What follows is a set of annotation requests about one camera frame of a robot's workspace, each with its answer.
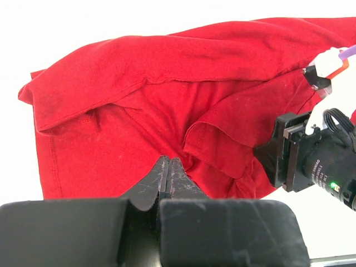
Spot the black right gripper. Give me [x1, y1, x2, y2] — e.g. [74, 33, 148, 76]
[253, 112, 355, 210]

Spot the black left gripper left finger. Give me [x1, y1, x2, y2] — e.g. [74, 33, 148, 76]
[1, 156, 169, 266]

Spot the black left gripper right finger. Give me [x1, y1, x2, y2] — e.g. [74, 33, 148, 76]
[159, 158, 310, 266]

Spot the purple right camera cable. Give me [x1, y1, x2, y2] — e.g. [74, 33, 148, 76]
[339, 43, 356, 60]

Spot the red t-shirt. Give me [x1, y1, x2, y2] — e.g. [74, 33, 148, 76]
[18, 17, 355, 199]

